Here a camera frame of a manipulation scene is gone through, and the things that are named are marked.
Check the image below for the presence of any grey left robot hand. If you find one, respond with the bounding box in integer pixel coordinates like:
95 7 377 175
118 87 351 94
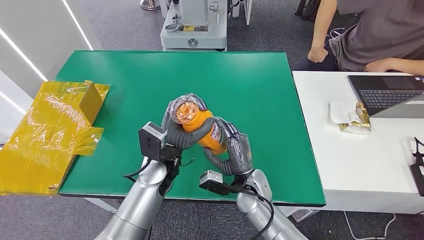
161 93 220 152

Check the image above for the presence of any person's right hand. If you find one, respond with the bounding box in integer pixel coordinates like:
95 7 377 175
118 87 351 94
307 46 329 64

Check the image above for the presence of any person's left hand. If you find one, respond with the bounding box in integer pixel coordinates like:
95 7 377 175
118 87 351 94
363 58 392 73

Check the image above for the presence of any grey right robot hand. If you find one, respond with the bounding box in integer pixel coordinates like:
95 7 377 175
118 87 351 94
202 116 255 176

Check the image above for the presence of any orange plastic bottle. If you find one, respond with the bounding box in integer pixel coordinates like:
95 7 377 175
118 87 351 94
170 100 229 156

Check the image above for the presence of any dark grey laptop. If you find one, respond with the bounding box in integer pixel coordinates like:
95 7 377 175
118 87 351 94
347 74 424 119

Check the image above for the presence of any person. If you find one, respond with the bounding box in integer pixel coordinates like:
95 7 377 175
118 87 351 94
293 0 424 76

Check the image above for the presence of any gold foil packet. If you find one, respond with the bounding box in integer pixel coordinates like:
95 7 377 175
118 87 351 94
337 101 372 135

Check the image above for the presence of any white paper tissue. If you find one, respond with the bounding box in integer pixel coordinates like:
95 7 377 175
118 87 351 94
329 100 362 125

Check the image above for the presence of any grey table foot plate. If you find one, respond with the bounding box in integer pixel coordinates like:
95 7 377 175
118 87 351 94
291 209 320 223

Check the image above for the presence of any grey machine base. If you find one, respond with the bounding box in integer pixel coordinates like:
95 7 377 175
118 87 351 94
159 0 229 53

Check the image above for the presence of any white table leg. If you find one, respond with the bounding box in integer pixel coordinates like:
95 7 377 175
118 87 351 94
84 198 118 213

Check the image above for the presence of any black power adapter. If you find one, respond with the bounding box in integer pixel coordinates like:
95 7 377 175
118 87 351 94
409 162 424 197

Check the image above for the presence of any chrome chair base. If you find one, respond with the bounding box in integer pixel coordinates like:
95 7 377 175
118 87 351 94
140 0 162 11

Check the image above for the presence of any yellow taped cardboard box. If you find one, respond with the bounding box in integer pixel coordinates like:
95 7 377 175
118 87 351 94
0 80 111 196

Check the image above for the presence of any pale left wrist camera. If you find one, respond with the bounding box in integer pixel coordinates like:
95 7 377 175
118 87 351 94
138 121 168 162

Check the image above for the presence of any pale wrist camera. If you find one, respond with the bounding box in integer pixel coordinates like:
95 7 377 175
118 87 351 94
138 121 168 162
199 169 233 196

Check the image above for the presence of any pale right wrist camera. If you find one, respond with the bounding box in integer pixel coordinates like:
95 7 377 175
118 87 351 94
199 169 233 196

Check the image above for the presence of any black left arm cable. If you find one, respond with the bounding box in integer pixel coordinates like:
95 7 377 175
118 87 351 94
123 158 153 183

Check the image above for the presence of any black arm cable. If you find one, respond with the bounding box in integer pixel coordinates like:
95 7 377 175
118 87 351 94
123 158 153 183
245 188 276 240

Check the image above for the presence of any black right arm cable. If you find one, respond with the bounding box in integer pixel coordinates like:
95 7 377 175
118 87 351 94
245 188 276 240

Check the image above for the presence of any white stand frame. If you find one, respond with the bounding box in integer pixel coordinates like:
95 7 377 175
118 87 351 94
231 0 253 26

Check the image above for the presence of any black adapter cable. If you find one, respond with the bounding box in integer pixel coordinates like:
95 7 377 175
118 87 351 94
413 136 424 163

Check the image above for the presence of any white floor cable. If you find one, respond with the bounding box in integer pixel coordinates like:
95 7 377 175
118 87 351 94
343 211 397 240

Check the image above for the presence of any white wall light strip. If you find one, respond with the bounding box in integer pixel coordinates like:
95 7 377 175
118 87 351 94
0 29 49 83
61 0 95 52
0 91 27 115

